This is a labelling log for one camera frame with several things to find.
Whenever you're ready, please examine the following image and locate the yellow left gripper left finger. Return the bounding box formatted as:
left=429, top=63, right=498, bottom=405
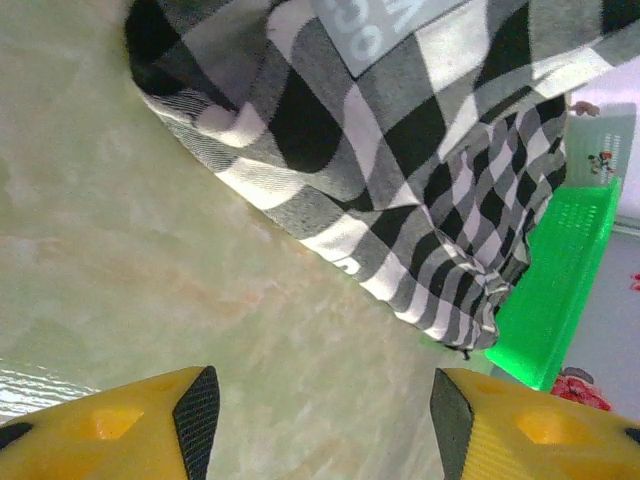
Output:
left=0, top=365, right=220, bottom=480

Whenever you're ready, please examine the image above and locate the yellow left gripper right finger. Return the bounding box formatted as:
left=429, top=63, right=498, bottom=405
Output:
left=430, top=368, right=640, bottom=480

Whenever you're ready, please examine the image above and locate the black and white plaid shirt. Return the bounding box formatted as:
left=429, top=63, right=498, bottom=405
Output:
left=123, top=0, right=640, bottom=354

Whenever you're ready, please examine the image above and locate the green plastic basket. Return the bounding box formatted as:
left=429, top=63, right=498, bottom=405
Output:
left=483, top=177, right=623, bottom=394

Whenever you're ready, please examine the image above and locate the aluminium rail frame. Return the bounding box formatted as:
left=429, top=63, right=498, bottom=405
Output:
left=0, top=357, right=96, bottom=426

